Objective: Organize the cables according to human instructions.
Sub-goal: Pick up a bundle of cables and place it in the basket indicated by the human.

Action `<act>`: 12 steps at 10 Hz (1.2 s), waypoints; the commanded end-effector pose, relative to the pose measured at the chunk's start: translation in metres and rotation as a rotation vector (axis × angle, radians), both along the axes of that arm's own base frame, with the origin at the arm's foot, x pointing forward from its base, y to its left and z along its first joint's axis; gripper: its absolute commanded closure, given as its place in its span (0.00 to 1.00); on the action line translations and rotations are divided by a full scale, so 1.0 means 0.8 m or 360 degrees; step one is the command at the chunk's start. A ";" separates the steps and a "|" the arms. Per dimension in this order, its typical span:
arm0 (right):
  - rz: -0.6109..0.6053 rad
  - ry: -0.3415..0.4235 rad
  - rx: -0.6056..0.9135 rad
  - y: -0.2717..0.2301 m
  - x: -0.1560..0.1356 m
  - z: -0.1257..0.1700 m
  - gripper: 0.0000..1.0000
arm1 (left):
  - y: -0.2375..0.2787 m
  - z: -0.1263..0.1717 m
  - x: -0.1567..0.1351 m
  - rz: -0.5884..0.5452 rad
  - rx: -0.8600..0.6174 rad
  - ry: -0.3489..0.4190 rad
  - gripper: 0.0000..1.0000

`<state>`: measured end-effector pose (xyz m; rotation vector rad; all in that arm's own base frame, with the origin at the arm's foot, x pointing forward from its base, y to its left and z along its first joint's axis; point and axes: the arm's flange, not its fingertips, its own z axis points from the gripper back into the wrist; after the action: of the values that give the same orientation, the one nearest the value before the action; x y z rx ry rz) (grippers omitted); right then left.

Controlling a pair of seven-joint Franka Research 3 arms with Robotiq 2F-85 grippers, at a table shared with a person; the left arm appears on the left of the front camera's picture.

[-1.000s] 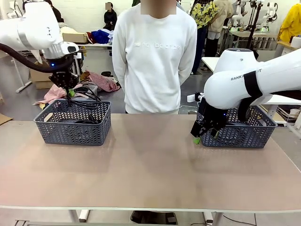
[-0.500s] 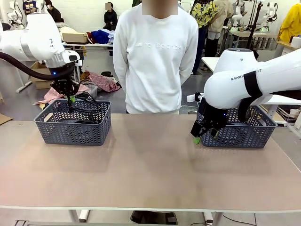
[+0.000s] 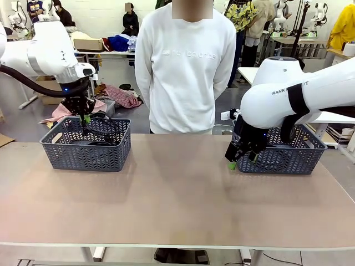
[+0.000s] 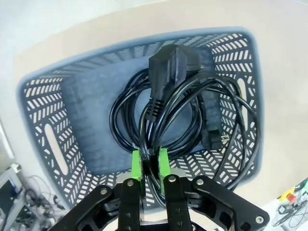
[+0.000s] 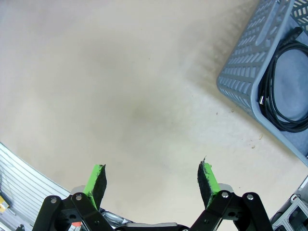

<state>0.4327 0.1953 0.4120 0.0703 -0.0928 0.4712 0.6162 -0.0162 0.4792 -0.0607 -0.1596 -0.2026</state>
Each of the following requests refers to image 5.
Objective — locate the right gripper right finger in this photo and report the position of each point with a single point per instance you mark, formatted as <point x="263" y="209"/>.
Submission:
<point x="209" y="185"/>

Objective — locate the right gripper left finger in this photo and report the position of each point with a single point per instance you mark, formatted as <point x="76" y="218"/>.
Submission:
<point x="96" y="187"/>

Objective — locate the grey ribbed metal panel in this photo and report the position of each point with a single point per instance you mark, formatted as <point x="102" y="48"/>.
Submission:
<point x="19" y="178"/>

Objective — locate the blue-grey plastic basket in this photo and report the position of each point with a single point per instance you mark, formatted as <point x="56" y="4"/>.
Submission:
<point x="243" y="60"/>

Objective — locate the grey metal frame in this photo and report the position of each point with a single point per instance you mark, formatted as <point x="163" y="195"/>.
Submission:
<point x="291" y="209"/>

